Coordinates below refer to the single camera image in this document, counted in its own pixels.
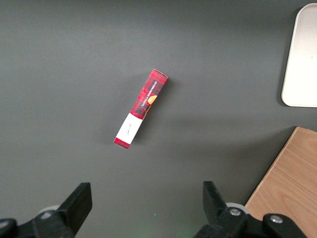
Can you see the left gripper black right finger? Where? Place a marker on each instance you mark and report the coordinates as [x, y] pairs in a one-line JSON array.
[[218, 210]]

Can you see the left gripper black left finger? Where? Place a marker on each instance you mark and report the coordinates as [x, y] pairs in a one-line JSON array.
[[74, 205]]

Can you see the beige rectangular tray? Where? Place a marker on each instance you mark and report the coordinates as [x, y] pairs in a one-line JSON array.
[[304, 62]]

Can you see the white cylinder on left gripper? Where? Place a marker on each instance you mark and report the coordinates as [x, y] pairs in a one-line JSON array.
[[239, 206], [49, 209]]

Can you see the wooden drawer cabinet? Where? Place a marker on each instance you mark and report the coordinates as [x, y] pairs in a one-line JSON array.
[[287, 183]]

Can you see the red plaid cookie box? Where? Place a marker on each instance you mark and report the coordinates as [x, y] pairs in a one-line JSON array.
[[142, 106]]

